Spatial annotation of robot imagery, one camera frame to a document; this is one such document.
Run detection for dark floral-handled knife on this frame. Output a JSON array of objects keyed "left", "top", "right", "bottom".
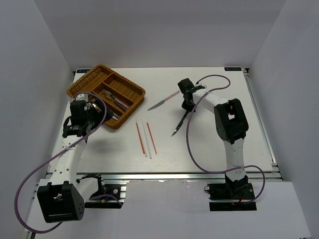
[{"left": 171, "top": 111, "right": 189, "bottom": 137}]

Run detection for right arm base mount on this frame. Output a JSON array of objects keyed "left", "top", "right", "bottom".
[{"left": 204, "top": 177, "right": 257, "bottom": 212}]

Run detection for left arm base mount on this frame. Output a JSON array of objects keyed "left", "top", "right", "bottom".
[{"left": 76, "top": 174, "right": 124, "bottom": 209}]

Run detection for pink-handled fork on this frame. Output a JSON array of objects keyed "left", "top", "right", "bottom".
[{"left": 102, "top": 90, "right": 129, "bottom": 109}]

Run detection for dark floral-handled spoon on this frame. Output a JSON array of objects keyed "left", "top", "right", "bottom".
[{"left": 94, "top": 100, "right": 121, "bottom": 120}]

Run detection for dark floral-handled fork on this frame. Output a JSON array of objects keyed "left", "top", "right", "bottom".
[{"left": 102, "top": 90, "right": 129, "bottom": 111}]

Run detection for pink-handled table knife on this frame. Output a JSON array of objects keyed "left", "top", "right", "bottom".
[{"left": 147, "top": 91, "right": 180, "bottom": 111}]

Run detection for brown wicker cutlery tray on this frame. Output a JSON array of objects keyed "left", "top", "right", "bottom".
[{"left": 67, "top": 65, "right": 146, "bottom": 129}]

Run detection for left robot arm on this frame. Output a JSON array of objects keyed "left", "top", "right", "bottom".
[{"left": 37, "top": 100, "right": 107, "bottom": 223}]

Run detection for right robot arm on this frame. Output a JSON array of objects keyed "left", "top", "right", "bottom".
[{"left": 177, "top": 78, "right": 249, "bottom": 199}]

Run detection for pink-handled spoon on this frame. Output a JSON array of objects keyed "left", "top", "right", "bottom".
[{"left": 91, "top": 103, "right": 120, "bottom": 121}]

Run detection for red chopstick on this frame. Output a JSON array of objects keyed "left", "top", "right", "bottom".
[
  {"left": 136, "top": 121, "right": 145, "bottom": 154},
  {"left": 147, "top": 122, "right": 157, "bottom": 154}
]

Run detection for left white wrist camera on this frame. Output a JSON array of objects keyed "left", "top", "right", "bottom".
[{"left": 71, "top": 94, "right": 90, "bottom": 102}]

